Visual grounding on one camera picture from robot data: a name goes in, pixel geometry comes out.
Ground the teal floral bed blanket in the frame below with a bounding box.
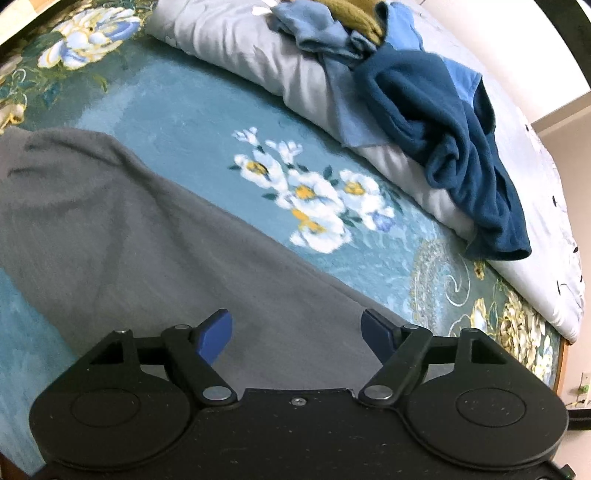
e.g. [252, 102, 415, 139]
[0, 0, 567, 476]

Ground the grey sweatshirt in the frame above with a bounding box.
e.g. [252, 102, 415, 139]
[1, 127, 410, 390]

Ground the light blue garment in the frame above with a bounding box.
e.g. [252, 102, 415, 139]
[269, 1, 482, 148]

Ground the grey floral folded duvet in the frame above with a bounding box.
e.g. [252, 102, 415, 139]
[146, 1, 585, 343]

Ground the dark blue fleece garment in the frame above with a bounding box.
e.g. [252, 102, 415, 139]
[353, 44, 532, 261]

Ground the orange wooden bed frame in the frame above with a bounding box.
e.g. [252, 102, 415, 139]
[553, 338, 569, 396]

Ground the olive green garment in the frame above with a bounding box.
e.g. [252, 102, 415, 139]
[321, 0, 385, 46]

